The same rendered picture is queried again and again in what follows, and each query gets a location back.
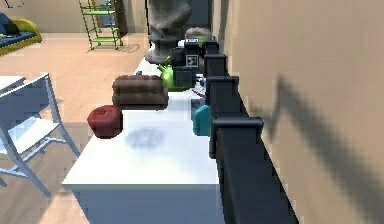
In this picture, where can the dark red round object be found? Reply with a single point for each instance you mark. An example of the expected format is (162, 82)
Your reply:
(105, 121)

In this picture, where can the white folding chair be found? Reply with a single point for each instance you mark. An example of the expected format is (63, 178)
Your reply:
(30, 133)

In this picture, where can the grey and green round object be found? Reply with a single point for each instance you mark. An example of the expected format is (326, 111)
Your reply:
(198, 33)

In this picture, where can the yellow and blue sofa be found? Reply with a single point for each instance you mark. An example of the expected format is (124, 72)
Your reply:
(20, 38)

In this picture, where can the brown snakeskin clutch purse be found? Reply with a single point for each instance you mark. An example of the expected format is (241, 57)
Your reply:
(140, 93)

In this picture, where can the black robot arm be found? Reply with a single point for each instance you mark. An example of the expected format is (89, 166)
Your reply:
(240, 160)

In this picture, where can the green watering can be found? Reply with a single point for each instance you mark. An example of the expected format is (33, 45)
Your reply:
(167, 78)

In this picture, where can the white long table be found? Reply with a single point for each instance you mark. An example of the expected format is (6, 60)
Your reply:
(150, 163)

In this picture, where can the teal rounded object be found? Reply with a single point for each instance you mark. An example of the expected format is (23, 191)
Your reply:
(201, 121)

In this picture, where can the green ladder shelf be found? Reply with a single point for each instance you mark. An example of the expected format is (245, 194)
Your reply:
(101, 13)

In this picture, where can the white small table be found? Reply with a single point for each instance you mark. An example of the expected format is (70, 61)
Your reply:
(10, 81)

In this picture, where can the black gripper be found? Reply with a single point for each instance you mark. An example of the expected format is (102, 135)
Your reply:
(182, 77)

